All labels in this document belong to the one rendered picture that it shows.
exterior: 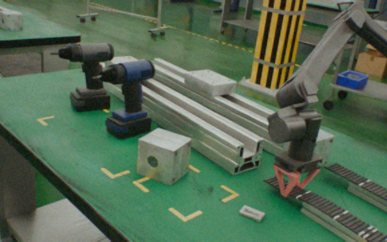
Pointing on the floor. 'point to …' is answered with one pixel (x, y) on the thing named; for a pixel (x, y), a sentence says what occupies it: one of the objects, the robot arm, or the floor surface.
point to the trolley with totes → (355, 81)
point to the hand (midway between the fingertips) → (291, 189)
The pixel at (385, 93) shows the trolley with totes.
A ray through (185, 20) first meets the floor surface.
